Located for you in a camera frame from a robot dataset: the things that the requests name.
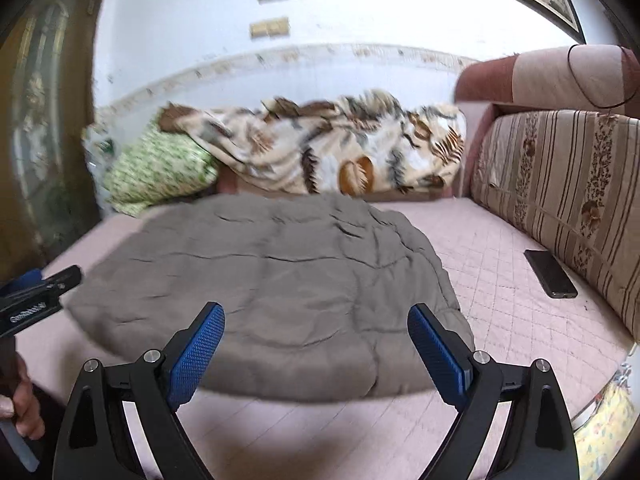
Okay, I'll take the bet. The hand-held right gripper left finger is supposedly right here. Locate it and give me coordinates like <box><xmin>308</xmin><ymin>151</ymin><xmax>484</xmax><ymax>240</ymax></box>
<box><xmin>52</xmin><ymin>301</ymin><xmax>226</xmax><ymax>480</ymax></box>

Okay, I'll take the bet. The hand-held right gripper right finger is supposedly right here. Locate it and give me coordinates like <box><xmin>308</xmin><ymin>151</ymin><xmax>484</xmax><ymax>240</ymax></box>
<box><xmin>407</xmin><ymin>303</ymin><xmax>581</xmax><ymax>480</ymax></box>

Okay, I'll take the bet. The wooden stained glass door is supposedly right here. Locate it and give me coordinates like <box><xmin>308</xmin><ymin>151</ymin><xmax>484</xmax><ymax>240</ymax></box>
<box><xmin>0</xmin><ymin>0</ymin><xmax>101</xmax><ymax>271</ymax></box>

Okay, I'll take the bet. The brown cushion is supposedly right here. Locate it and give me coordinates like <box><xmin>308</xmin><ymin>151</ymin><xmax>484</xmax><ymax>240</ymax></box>
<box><xmin>216</xmin><ymin>167</ymin><xmax>246</xmax><ymax>196</ymax></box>

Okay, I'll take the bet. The yellow floral pillow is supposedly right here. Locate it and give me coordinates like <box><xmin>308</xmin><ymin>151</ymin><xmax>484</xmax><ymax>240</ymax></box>
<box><xmin>572</xmin><ymin>365</ymin><xmax>640</xmax><ymax>480</ymax></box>

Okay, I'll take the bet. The leaf print blanket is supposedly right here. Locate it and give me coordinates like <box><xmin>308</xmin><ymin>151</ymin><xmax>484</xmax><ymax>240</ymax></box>
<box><xmin>160</xmin><ymin>89</ymin><xmax>468</xmax><ymax>197</ymax></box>

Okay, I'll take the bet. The thin dark cable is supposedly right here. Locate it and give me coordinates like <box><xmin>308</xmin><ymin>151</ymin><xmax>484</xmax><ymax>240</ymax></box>
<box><xmin>567</xmin><ymin>44</ymin><xmax>631</xmax><ymax>110</ymax></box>

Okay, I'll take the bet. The black smartphone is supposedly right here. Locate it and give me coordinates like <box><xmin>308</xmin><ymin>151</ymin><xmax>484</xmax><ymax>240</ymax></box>
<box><xmin>524</xmin><ymin>249</ymin><xmax>579</xmax><ymax>300</ymax></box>

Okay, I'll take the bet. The green checkered pillow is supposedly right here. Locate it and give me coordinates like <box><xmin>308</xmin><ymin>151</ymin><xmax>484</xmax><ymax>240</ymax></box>
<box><xmin>102</xmin><ymin>127</ymin><xmax>221</xmax><ymax>218</ymax></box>

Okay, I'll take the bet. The pink quilted sofa bed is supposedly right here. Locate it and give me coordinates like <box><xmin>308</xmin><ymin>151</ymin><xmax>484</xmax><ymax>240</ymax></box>
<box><xmin>30</xmin><ymin>195</ymin><xmax>636</xmax><ymax>480</ymax></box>

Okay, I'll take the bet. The beige wall switch plate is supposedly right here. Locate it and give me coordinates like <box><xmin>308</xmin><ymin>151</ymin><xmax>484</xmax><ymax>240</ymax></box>
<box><xmin>249</xmin><ymin>17</ymin><xmax>291</xmax><ymax>40</ymax></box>

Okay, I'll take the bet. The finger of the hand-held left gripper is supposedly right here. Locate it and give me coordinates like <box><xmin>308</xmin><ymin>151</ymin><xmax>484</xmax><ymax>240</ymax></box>
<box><xmin>0</xmin><ymin>264</ymin><xmax>84</xmax><ymax>309</ymax></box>
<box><xmin>0</xmin><ymin>268</ymin><xmax>44</xmax><ymax>300</ymax></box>

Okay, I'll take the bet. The striped floral backrest cushion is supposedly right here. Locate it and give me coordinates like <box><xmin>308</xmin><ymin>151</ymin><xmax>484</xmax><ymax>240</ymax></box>
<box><xmin>470</xmin><ymin>110</ymin><xmax>640</xmax><ymax>346</ymax></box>

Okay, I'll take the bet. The grey-brown quilted hooded jacket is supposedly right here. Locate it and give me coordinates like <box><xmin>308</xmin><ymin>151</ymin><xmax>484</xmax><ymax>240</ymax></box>
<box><xmin>65</xmin><ymin>192</ymin><xmax>476</xmax><ymax>403</ymax></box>

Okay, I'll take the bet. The clear plastic bag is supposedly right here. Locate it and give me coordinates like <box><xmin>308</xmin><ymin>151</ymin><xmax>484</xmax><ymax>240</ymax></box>
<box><xmin>82</xmin><ymin>120</ymin><xmax>116</xmax><ymax>201</ymax></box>

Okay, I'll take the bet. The person's left hand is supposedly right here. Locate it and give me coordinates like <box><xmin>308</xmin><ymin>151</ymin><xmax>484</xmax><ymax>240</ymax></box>
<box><xmin>0</xmin><ymin>350</ymin><xmax>47</xmax><ymax>439</ymax></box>

